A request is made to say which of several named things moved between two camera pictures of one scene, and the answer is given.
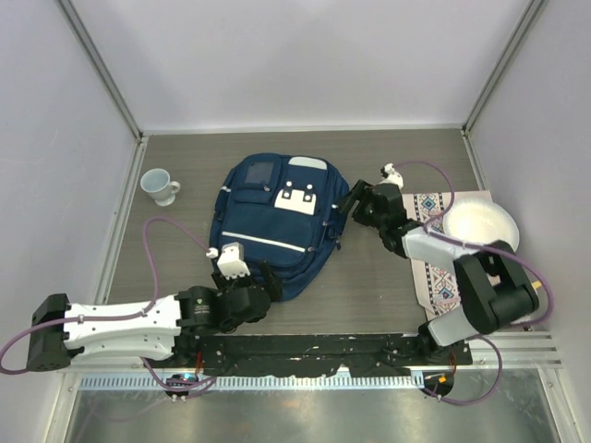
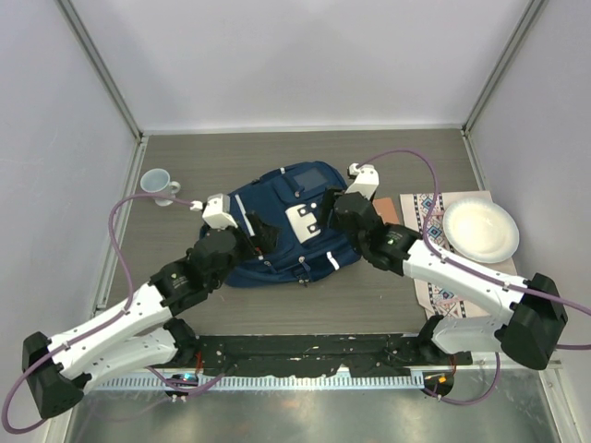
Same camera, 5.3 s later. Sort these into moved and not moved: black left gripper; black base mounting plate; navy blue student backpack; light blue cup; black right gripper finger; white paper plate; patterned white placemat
Moved: black left gripper; navy blue student backpack; black right gripper finger
Not moved: white paper plate; patterned white placemat; light blue cup; black base mounting plate
